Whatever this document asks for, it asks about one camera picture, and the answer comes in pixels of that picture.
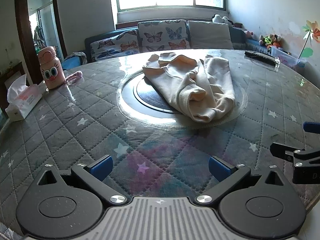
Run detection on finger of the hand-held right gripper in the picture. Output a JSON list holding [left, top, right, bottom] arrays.
[[303, 121, 320, 133], [270, 142, 320, 184]]

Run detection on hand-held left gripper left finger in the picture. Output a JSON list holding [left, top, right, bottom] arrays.
[[37, 154, 127, 204]]

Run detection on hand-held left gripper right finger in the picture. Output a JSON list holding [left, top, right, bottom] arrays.
[[195, 156, 285, 204]]

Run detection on cream knit garment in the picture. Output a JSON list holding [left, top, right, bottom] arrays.
[[142, 52, 236, 123]]

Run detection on hanging clothes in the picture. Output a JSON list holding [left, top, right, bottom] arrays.
[[32, 21, 46, 48]]

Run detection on grey quilted star table cover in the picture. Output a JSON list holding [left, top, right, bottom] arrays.
[[0, 48, 320, 240]]

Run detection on clear plastic storage box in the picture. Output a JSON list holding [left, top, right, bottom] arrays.
[[270, 46, 307, 68]]

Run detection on orange and green plush toy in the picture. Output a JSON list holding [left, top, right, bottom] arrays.
[[259, 34, 283, 49]]

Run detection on white tissue box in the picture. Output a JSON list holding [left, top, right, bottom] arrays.
[[5, 74, 43, 122]]

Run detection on blue chair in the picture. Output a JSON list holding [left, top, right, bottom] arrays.
[[61, 55, 88, 70]]

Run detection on pink cartoon face bottle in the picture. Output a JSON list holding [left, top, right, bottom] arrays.
[[37, 46, 66, 90]]

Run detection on dark blue sofa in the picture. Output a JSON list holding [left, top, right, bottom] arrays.
[[84, 20, 283, 64]]

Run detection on grey cloth on chair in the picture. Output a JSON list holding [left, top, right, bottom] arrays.
[[67, 52, 87, 63]]

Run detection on long butterfly print cushion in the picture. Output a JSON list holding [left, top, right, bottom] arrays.
[[90, 30, 139, 61]]

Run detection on plain grey cushion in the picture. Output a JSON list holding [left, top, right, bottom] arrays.
[[187, 20, 234, 50]]

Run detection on black and white plush toy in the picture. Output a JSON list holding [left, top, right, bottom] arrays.
[[212, 14, 234, 27]]

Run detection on square butterfly print cushion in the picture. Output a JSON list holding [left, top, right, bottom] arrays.
[[137, 20, 189, 53]]

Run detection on pink bottle strap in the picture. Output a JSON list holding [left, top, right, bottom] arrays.
[[64, 71, 83, 84]]

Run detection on paper pinwheel wall decoration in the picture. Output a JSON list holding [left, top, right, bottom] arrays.
[[297, 20, 320, 59]]

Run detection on dark brown door frame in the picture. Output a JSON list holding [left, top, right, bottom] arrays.
[[14, 0, 67, 85]]

